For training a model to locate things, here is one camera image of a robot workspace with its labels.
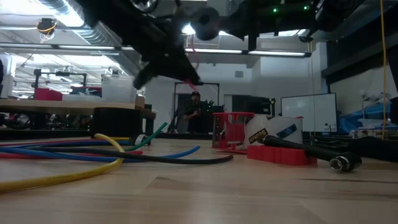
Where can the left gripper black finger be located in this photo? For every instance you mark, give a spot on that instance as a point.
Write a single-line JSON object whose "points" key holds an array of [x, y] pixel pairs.
{"points": [[186, 73]]}

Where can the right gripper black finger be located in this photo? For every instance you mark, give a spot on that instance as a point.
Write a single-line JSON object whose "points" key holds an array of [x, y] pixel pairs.
{"points": [[231, 25]]}

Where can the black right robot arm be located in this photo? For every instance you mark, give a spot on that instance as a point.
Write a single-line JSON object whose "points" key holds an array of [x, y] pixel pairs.
{"points": [[326, 15]]}

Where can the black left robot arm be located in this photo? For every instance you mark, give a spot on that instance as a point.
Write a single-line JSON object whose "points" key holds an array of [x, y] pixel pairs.
{"points": [[118, 15]]}

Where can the person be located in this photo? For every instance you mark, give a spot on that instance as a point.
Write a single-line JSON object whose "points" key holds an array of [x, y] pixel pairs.
{"points": [[192, 112]]}

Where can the long linear ceiling light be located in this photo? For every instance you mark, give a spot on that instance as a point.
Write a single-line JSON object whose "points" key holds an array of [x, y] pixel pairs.
{"points": [[280, 53]]}

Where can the clear plastic storage container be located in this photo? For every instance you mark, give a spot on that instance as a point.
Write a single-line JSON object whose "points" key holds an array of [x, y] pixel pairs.
{"points": [[119, 90]]}

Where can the red dispenser with clear tape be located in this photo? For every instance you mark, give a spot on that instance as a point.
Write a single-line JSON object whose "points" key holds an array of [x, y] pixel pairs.
{"points": [[236, 130]]}

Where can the black and white cabinet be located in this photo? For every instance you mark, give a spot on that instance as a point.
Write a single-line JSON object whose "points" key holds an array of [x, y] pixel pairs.
{"points": [[258, 104]]}

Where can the whiteboard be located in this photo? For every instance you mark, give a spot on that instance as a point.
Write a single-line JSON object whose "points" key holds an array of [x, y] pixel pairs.
{"points": [[323, 105]]}

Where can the wooden workbench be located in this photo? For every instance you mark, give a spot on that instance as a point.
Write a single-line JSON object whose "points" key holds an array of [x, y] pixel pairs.
{"points": [[62, 105]]}

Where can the red storage box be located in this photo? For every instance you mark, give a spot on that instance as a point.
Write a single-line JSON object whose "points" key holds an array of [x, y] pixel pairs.
{"points": [[48, 95]]}

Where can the red socket bit holder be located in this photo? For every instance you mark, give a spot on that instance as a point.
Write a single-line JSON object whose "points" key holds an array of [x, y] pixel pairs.
{"points": [[280, 155]]}

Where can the black ratchet wrench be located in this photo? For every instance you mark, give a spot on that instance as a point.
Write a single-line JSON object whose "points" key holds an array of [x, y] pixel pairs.
{"points": [[311, 152]]}

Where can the blue tarp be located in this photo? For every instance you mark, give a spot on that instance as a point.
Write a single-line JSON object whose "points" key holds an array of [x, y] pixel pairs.
{"points": [[373, 113]]}

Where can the black gantry frame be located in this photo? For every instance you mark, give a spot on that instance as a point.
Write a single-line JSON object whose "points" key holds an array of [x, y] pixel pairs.
{"points": [[211, 83], [62, 73]]}

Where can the grey wall vent grille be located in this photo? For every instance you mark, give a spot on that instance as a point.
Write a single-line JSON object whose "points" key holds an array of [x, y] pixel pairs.
{"points": [[238, 74]]}

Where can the silver ventilation duct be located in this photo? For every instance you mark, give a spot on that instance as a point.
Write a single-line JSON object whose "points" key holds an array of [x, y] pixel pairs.
{"points": [[105, 37]]}

